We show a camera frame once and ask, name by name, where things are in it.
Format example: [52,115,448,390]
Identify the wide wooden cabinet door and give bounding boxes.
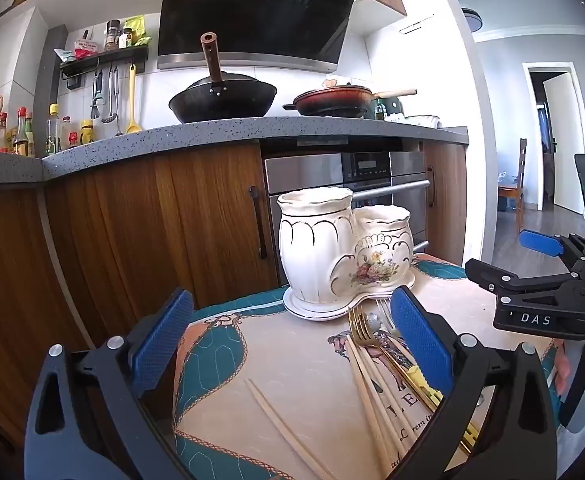
[44,142,279,313]

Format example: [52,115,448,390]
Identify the yellow plastic spoon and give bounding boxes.
[407,366,479,442]

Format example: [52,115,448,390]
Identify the silver flower-shaped spoon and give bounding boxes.
[367,311,407,351]

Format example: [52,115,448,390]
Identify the horse print table cloth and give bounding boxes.
[172,255,564,480]

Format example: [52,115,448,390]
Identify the white door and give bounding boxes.
[542,72,585,212]

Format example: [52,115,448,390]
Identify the round ceiling lamp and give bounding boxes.
[461,7,484,34]

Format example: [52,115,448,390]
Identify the white floral ceramic utensil holder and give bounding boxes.
[276,187,414,307]

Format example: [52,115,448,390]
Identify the black range hood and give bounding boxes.
[157,0,362,74]

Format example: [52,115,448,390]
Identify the steel slotted ladle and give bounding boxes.
[101,67,118,125]

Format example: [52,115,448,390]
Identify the white dish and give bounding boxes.
[405,114,442,130]

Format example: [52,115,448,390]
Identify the white ceramic tray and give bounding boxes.
[282,270,417,322]

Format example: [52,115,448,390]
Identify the red frying pan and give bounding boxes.
[282,85,418,119]

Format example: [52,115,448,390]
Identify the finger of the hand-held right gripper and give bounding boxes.
[519,229,585,274]
[465,258,585,307]

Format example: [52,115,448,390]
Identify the wooden dining table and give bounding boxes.
[497,184,522,211]

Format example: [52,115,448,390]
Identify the row of condiment bottles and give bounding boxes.
[0,103,96,158]

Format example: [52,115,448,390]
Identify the long black cabinet handle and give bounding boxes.
[248,185,268,260]

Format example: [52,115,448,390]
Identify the yellow-green packet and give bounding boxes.
[125,14,152,47]

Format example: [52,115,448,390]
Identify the red and white packet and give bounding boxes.
[72,38,101,59]

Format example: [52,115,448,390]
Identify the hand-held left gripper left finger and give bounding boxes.
[24,287,194,442]

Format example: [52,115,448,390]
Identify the gold fork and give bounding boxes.
[349,306,476,453]

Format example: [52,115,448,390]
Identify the silver fork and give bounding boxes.
[377,299,402,339]

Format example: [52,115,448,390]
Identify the wooden chopstick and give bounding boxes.
[347,337,391,478]
[367,355,409,453]
[355,345,402,463]
[245,379,336,480]

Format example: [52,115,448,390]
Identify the narrow wooden cabinet door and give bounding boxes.
[421,142,468,267]

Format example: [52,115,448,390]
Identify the black wok with wooden handle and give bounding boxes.
[168,32,278,125]

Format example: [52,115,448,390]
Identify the black wall spice rack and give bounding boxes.
[59,44,150,92]

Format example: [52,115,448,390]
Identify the wooden chair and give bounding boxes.
[515,138,528,234]

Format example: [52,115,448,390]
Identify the grey speckled kitchen countertop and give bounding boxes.
[0,116,469,187]

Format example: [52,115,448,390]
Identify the corner wooden cabinet door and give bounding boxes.
[0,180,100,443]

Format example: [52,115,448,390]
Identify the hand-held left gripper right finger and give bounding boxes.
[390,285,558,457]

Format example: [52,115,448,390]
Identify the stainless steel oven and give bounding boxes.
[263,151,431,286]

